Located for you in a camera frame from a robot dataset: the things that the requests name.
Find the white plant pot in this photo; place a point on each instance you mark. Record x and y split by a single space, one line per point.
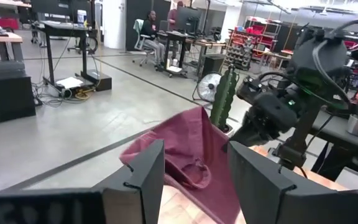
228 129

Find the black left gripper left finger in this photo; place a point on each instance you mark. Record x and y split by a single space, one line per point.
141 186

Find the wooden side table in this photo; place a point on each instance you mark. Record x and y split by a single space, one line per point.
5 40

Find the white paper sheet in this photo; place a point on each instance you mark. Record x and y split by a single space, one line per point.
69 82

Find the shelf with red bins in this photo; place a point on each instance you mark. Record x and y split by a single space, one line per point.
247 43

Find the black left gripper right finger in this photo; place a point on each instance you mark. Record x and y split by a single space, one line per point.
259 193

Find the black storage box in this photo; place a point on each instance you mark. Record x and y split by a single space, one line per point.
5 96

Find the black desktop monitor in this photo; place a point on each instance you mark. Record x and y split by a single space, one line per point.
187 19

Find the black standing desk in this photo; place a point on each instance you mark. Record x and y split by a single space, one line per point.
67 31

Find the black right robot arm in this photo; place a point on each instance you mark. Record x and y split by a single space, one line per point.
315 77

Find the white office chair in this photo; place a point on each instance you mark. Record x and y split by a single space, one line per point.
141 43

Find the black computer tower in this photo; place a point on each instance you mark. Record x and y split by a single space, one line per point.
213 65

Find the seated person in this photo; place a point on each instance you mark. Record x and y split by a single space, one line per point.
152 37

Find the maroon fabric hat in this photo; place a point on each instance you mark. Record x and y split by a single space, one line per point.
191 149

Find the standing person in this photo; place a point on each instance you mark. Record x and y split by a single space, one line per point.
174 15

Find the white floor fan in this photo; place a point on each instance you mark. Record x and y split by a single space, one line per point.
209 87

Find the black work table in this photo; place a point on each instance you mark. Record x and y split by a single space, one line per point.
340 137

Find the wooden office desk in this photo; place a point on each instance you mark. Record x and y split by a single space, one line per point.
194 43

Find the green cactus plant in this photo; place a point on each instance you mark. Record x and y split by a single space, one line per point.
224 96

